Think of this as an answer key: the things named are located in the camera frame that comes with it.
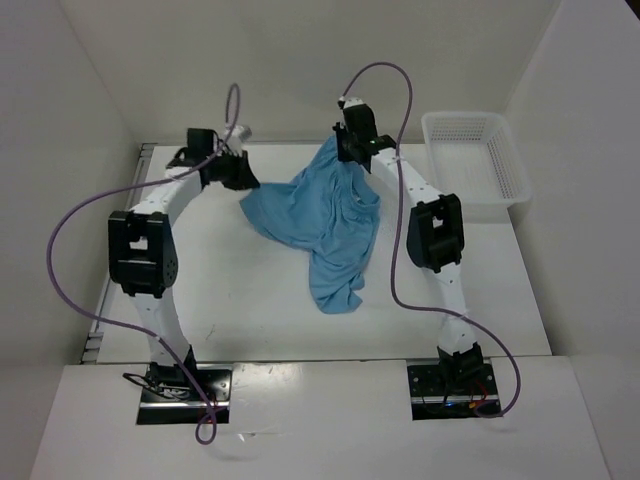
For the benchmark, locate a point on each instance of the light blue mesh shorts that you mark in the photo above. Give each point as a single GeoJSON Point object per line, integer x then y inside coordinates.
{"type": "Point", "coordinates": [328, 210]}

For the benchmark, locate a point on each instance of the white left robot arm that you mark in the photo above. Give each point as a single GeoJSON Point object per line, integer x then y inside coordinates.
{"type": "Point", "coordinates": [143, 258]}

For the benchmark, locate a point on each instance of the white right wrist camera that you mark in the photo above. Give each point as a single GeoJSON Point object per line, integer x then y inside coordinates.
{"type": "Point", "coordinates": [349, 102]}

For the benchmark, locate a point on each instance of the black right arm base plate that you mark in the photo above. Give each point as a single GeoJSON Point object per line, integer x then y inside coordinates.
{"type": "Point", "coordinates": [432, 399]}

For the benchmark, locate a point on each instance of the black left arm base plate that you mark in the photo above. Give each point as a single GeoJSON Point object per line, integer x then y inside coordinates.
{"type": "Point", "coordinates": [182, 405]}

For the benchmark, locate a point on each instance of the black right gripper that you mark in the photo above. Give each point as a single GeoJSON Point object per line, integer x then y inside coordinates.
{"type": "Point", "coordinates": [342, 153]}

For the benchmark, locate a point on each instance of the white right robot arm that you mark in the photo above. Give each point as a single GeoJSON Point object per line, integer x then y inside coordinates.
{"type": "Point", "coordinates": [434, 236]}

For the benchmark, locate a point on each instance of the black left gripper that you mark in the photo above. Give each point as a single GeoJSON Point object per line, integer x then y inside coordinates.
{"type": "Point", "coordinates": [243, 178]}

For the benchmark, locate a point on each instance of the aluminium table edge rail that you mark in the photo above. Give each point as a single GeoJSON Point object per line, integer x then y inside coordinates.
{"type": "Point", "coordinates": [122, 227]}

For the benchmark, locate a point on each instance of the white perforated plastic basket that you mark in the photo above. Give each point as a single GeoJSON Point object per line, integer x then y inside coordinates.
{"type": "Point", "coordinates": [473, 155]}

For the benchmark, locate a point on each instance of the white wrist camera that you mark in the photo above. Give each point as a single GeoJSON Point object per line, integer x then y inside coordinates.
{"type": "Point", "coordinates": [349, 102]}
{"type": "Point", "coordinates": [235, 137]}

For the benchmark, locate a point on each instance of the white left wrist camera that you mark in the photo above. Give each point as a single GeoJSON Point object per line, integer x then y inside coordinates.
{"type": "Point", "coordinates": [235, 137]}

